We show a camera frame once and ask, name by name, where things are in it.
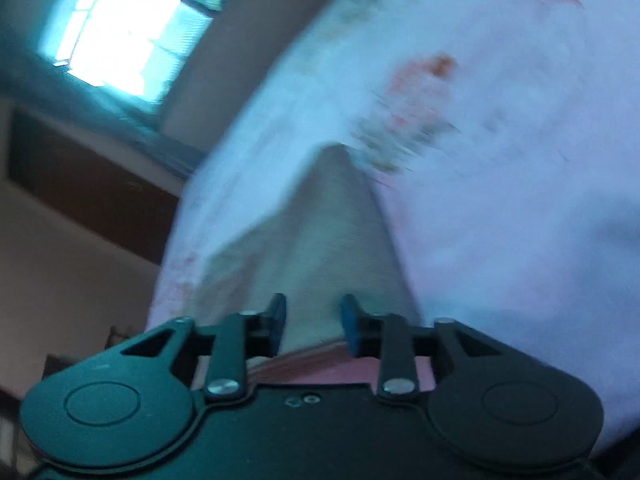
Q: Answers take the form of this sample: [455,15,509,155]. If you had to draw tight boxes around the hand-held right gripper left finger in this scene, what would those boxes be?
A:
[120,293,289,404]

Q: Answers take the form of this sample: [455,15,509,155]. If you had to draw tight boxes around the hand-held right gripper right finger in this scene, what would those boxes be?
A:
[339,293,507,405]

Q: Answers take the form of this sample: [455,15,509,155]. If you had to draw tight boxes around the grey-beige pants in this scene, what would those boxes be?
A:
[189,142,425,361]

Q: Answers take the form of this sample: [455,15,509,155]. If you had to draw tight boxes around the pink floral bed sheet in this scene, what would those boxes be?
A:
[146,0,640,457]

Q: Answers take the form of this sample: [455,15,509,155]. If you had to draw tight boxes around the brown wooden door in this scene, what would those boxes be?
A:
[7,106,184,267]

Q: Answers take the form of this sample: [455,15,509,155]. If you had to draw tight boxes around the window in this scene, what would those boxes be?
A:
[36,0,227,107]

